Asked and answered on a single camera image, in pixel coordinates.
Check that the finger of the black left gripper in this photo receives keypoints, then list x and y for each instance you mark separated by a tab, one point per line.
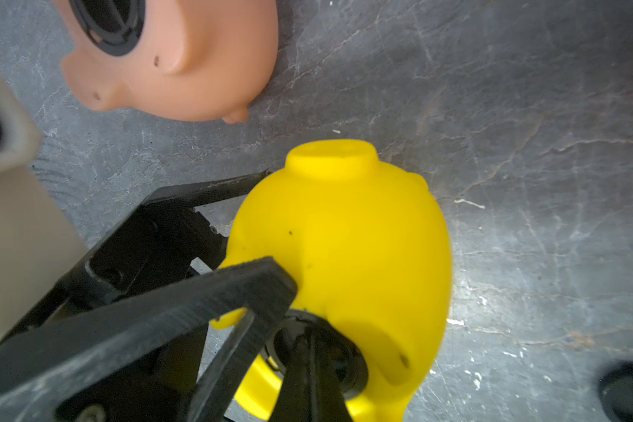
204	193
240	306

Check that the pink piggy bank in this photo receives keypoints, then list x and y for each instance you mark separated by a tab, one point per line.
195	61

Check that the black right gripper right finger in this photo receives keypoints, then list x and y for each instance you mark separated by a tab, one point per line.
328	400

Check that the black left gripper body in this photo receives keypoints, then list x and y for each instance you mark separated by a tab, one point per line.
149	250

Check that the yellow piggy bank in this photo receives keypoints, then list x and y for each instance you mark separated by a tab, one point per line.
369	250

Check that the black round plug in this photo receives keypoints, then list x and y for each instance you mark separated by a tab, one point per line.
615	391
346	359
112	26

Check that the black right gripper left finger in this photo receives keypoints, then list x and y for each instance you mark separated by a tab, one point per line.
294	400

